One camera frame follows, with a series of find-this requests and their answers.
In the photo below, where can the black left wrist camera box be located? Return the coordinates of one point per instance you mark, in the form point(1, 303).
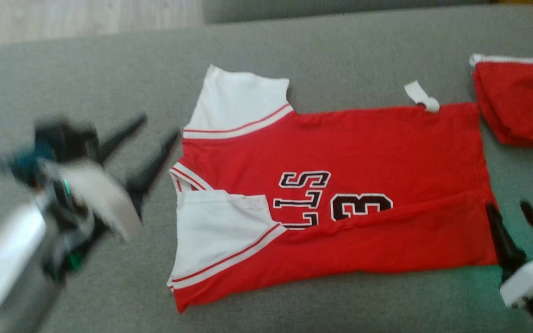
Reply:
point(65, 138)

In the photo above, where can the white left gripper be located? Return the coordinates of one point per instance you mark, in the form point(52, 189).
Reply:
point(95, 199)

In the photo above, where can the small grey sofa cushion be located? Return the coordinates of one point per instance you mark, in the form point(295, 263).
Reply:
point(340, 8)

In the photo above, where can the red white basketball jersey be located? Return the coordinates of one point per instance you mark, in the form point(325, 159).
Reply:
point(363, 152)

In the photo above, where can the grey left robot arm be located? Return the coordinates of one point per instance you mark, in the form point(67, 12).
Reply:
point(7, 268)

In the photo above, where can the red shorts with white stripes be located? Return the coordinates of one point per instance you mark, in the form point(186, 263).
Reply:
point(521, 106)

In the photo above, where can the large grey sofa seat cushion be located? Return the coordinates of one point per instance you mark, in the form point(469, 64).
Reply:
point(340, 55)

